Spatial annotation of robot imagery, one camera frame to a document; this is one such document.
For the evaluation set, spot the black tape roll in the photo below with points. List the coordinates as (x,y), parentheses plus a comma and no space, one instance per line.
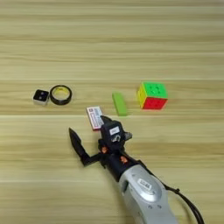
(60,100)

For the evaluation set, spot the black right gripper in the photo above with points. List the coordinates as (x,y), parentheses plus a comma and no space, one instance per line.
(115,162)

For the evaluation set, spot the small black and white cube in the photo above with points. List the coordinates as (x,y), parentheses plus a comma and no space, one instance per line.
(40,96)

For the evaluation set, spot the colourful puzzle cube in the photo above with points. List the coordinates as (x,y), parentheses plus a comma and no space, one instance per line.
(153,96)

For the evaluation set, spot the red and white small box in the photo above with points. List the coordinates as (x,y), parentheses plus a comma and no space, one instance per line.
(94,118)

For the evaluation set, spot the green rectangular block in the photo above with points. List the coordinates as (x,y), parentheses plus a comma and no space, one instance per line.
(119,103)

